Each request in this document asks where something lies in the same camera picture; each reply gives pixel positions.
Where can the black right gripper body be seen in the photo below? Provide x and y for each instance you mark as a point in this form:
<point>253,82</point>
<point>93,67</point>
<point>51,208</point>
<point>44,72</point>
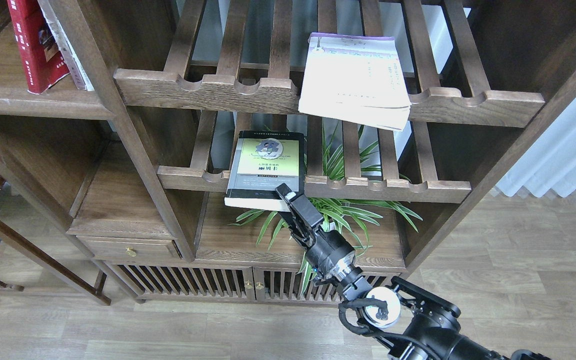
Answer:
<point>329,254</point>

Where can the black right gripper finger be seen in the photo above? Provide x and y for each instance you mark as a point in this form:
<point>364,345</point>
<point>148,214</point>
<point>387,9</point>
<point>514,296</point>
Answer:
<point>295,226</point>
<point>301,206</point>

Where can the grey and green book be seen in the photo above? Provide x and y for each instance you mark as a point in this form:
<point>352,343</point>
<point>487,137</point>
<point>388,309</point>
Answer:
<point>262,161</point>

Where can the red book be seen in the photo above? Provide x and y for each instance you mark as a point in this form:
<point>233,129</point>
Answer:
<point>42,60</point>

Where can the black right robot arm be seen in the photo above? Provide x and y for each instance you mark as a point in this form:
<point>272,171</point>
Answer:
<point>412,323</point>

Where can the white plant pot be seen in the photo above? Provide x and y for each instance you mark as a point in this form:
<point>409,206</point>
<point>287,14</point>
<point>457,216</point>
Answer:
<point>327,226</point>

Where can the green spider plant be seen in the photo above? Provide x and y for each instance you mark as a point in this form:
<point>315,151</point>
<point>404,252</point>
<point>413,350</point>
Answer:
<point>340,211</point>

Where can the white and purple book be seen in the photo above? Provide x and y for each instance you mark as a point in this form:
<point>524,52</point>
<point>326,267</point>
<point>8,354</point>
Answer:
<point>356,79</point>

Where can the brass drawer knob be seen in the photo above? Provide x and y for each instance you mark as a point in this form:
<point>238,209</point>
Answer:
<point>129,251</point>

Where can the dark wooden bookshelf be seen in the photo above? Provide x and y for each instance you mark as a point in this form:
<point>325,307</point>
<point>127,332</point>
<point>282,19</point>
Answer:
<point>143,160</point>

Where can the white standing book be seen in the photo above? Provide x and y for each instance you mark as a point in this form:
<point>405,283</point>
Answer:
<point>77,72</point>

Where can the white curtain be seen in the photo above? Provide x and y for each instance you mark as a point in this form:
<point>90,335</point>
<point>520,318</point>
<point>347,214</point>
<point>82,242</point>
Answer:
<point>549,164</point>

